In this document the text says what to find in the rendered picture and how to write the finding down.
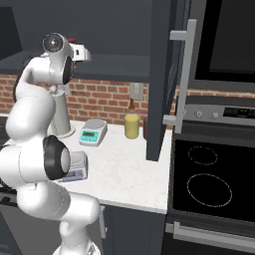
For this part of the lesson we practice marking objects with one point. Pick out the brown bottle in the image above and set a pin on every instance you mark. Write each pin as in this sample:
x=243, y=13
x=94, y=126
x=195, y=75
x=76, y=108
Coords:
x=131, y=105

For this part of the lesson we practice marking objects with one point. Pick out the dark slate cabinet door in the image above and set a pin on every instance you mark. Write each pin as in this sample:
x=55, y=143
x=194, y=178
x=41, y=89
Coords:
x=162, y=66

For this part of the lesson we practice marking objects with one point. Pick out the black microwave oven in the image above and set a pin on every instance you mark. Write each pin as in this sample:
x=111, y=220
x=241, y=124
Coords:
x=229, y=40

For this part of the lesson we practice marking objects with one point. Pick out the grey digital scale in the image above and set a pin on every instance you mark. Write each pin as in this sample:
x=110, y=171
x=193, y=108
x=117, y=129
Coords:
x=78, y=166

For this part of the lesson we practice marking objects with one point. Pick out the dark slate wall cabinet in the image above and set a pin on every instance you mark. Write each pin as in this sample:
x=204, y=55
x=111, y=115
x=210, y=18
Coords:
x=113, y=33

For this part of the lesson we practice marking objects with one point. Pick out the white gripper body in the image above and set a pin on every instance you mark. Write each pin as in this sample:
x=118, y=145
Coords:
x=85, y=54

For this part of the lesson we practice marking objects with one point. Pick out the white teal digital scale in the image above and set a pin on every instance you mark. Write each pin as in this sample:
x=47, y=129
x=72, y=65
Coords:
x=93, y=132

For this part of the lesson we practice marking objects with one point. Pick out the yellow jar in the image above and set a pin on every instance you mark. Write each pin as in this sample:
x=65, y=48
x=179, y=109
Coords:
x=131, y=126

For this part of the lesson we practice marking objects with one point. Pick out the red canned food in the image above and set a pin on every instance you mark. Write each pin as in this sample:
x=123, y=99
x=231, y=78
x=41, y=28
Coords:
x=71, y=41

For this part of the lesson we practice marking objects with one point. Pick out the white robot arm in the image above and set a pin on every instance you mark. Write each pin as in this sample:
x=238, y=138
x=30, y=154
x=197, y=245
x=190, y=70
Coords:
x=30, y=123

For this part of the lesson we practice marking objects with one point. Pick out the black hob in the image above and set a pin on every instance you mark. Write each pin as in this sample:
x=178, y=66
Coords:
x=212, y=179

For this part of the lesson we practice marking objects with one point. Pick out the dark red jar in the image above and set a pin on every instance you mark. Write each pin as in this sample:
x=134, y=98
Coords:
x=145, y=127

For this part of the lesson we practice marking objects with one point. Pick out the black oven door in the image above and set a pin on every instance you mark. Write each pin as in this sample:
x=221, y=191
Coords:
x=186, y=248

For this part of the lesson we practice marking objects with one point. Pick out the dark slate lower cupboard door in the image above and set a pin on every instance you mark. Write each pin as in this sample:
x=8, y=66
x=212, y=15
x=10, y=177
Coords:
x=136, y=232

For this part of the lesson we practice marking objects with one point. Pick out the silver stove control panel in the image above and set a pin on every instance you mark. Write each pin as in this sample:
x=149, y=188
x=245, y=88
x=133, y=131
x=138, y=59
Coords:
x=219, y=111

